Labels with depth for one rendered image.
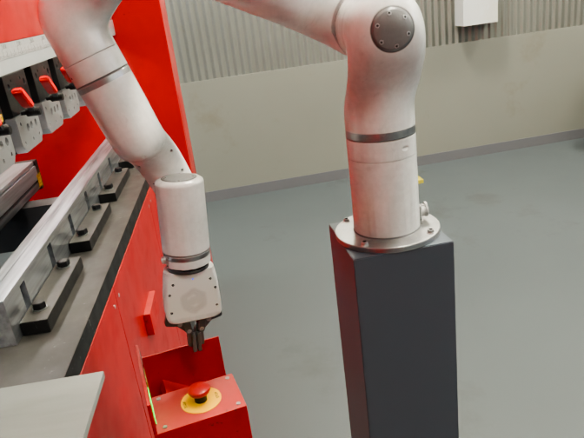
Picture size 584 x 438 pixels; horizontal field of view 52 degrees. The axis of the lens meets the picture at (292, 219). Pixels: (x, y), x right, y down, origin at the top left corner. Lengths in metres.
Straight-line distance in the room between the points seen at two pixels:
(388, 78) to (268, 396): 1.66
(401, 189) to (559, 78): 4.34
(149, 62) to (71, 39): 1.81
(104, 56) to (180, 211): 0.27
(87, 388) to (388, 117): 0.60
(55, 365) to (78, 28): 0.57
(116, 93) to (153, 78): 1.81
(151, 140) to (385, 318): 0.50
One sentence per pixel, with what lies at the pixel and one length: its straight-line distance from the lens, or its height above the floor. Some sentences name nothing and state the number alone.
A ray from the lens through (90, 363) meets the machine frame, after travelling 1.26.
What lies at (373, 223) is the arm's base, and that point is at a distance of 1.05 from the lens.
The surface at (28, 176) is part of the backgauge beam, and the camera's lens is 2.21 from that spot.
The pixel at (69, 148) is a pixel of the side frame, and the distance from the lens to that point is 2.91.
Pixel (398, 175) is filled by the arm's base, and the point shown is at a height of 1.12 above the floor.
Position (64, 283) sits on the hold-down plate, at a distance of 1.39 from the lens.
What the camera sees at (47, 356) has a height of 0.88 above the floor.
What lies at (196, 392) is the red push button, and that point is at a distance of 1.09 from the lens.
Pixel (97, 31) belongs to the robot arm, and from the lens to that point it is 0.99.
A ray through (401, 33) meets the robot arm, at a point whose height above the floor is 1.36.
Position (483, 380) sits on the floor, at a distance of 2.42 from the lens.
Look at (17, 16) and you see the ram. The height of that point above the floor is 1.45.
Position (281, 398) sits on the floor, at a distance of 2.38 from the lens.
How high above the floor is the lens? 1.44
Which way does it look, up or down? 21 degrees down
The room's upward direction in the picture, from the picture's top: 7 degrees counter-clockwise
